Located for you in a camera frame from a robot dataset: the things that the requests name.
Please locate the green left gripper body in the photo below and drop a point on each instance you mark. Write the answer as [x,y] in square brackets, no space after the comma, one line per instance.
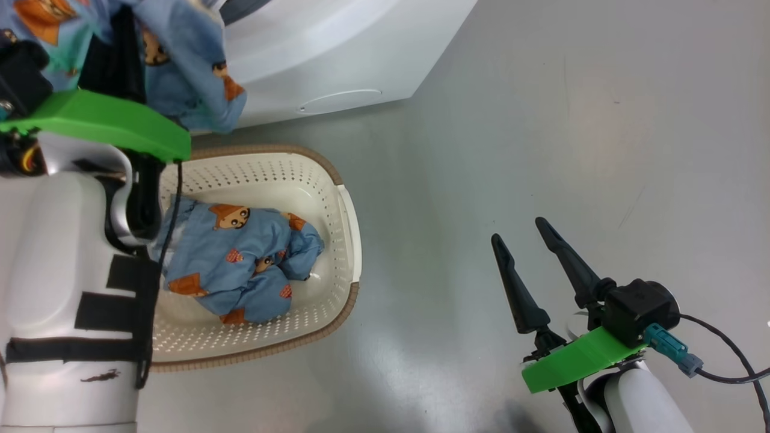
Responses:
[108,123]

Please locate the white front-load washing machine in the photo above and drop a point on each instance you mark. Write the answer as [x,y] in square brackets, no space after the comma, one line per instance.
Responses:
[337,54]

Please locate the blue cartoon garment cream print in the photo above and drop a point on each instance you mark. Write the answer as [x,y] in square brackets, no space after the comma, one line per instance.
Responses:
[180,66]

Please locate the round drain filter cover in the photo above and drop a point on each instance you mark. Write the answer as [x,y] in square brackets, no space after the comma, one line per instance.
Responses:
[340,101]

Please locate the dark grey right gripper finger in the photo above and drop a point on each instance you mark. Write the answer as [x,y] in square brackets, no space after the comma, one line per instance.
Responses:
[523,294]
[568,258]

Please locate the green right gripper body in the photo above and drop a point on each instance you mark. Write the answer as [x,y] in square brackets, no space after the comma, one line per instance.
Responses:
[571,361]

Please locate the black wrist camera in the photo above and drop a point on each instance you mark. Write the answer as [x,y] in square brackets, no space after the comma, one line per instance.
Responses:
[21,78]
[637,310]

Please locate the cream perforated laundry basket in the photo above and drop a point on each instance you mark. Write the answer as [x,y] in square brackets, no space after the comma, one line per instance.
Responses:
[325,198]

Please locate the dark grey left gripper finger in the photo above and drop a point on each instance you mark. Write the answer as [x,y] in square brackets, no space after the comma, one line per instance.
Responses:
[120,66]

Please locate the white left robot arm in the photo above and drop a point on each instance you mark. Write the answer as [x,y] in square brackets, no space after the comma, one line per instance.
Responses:
[54,240]

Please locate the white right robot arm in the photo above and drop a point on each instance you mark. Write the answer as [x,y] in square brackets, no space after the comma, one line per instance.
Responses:
[637,403]

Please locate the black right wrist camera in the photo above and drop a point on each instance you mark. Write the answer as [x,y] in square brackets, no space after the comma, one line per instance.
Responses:
[637,310]

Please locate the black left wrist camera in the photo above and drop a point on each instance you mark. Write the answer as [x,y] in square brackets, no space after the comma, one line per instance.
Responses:
[21,78]

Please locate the blue bear print garment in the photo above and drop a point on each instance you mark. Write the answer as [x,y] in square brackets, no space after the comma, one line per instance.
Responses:
[240,270]

